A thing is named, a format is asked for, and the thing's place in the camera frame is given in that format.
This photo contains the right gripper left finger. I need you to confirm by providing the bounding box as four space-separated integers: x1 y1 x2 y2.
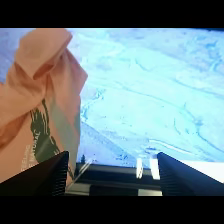
0 150 70 197

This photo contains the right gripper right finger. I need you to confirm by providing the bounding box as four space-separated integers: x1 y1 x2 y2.
156 151 224 197

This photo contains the peach T-shirt with green print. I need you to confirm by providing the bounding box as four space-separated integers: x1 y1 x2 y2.
0 28 89 185

